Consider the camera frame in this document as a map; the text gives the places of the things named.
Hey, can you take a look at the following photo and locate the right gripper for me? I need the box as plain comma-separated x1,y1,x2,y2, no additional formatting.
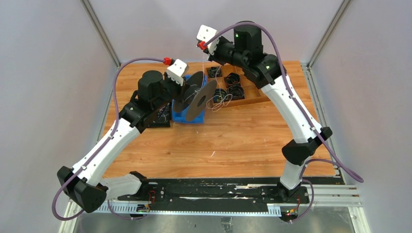
203,36,246,69

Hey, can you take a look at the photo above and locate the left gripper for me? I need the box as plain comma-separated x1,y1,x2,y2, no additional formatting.
153,71,190,112

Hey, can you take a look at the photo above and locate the dark grey cable spool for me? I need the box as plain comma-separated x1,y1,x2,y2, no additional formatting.
172,71,218,121

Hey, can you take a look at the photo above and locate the white wire cable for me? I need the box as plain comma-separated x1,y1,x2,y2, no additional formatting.
185,45,234,113

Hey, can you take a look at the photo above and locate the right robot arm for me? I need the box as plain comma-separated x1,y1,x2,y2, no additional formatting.
196,21,332,202

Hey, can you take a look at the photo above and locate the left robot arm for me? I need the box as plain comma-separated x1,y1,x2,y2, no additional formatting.
57,70,188,213

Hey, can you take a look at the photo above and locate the rolled tie green pattern back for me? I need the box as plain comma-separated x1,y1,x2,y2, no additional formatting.
206,66,223,79

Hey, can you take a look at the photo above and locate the rolled tie orange pattern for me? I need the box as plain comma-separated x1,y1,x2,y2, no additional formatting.
223,72,240,88

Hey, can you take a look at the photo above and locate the blue plastic bin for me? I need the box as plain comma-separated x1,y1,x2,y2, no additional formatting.
172,71,206,122

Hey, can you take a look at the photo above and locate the black plastic bin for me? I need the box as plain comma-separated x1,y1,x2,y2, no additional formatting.
149,104,172,128

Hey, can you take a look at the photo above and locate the wooden compartment tray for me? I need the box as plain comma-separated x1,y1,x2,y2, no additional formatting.
204,65,269,112

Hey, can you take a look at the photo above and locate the rolled tie yellow green front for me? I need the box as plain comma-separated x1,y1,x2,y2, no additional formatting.
212,88,229,103

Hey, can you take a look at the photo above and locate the rolled tie dark floral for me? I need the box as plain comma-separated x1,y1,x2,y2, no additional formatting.
227,84,245,100

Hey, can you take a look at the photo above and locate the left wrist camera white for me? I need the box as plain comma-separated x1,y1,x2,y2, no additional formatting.
166,59,189,86

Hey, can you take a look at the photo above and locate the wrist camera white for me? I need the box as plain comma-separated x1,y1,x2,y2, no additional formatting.
166,59,189,86
196,25,219,55

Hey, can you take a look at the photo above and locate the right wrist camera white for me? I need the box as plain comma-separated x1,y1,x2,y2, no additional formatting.
196,25,219,55

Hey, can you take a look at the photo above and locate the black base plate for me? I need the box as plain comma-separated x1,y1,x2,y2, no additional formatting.
118,177,310,213

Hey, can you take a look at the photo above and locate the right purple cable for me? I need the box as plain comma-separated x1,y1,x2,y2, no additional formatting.
199,20,364,223

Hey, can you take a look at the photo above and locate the purple cable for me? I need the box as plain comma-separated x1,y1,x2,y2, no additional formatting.
52,57,171,222
199,20,364,223

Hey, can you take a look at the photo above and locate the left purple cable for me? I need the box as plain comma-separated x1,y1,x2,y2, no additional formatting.
52,57,171,222

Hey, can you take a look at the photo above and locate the aluminium frame rail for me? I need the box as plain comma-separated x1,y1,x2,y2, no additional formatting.
93,178,361,216

